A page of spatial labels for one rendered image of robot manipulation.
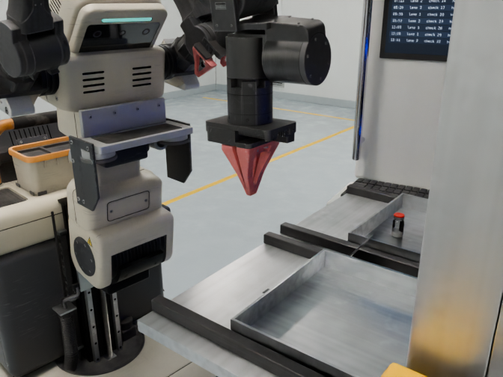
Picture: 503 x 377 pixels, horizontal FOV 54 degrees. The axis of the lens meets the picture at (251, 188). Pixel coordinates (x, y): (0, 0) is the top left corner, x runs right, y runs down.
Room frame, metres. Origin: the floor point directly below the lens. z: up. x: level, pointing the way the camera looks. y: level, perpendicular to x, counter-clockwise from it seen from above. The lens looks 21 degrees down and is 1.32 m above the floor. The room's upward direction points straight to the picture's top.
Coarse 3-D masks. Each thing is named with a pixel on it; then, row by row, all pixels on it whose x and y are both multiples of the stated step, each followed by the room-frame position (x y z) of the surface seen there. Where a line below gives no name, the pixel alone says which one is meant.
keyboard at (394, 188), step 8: (360, 184) 1.34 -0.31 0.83; (368, 184) 1.34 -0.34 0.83; (376, 184) 1.34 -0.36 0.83; (384, 184) 1.34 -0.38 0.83; (392, 184) 1.34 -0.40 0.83; (344, 192) 1.30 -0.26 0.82; (392, 192) 1.28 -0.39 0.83; (400, 192) 1.28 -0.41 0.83; (408, 192) 1.27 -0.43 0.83; (416, 192) 1.27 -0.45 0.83; (424, 192) 1.27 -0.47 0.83
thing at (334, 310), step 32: (320, 256) 0.76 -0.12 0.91; (288, 288) 0.68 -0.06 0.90; (320, 288) 0.70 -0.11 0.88; (352, 288) 0.70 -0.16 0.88; (384, 288) 0.70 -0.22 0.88; (256, 320) 0.61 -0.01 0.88; (288, 320) 0.61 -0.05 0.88; (320, 320) 0.61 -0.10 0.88; (352, 320) 0.61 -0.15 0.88; (384, 320) 0.61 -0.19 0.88; (288, 352) 0.51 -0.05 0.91; (320, 352) 0.54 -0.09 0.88; (352, 352) 0.54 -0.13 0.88; (384, 352) 0.54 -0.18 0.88
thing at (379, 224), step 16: (384, 208) 0.96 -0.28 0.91; (400, 208) 1.04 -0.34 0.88; (416, 208) 1.02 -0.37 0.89; (368, 224) 0.90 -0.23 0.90; (384, 224) 0.95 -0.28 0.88; (416, 224) 0.95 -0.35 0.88; (352, 240) 0.84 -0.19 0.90; (368, 240) 0.82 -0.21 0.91; (384, 240) 0.88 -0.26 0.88; (400, 240) 0.88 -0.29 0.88; (416, 240) 0.88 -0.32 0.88; (400, 256) 0.78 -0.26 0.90; (416, 256) 0.76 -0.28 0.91
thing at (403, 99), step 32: (384, 0) 1.44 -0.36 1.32; (416, 0) 1.39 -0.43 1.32; (448, 0) 1.35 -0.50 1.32; (384, 32) 1.43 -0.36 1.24; (416, 32) 1.39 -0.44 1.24; (448, 32) 1.35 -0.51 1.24; (384, 64) 1.43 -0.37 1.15; (416, 64) 1.39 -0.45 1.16; (384, 96) 1.43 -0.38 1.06; (416, 96) 1.38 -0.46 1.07; (384, 128) 1.42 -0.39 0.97; (416, 128) 1.38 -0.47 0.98; (384, 160) 1.42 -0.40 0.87; (416, 160) 1.37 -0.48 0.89
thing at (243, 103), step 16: (240, 96) 0.60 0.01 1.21; (256, 96) 0.60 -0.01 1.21; (272, 96) 0.62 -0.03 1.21; (240, 112) 0.60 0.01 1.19; (256, 112) 0.60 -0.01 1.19; (272, 112) 0.62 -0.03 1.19; (224, 128) 0.61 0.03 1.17; (240, 128) 0.59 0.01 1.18; (256, 128) 0.58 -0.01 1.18; (272, 128) 0.58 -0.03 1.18; (288, 128) 0.60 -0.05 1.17
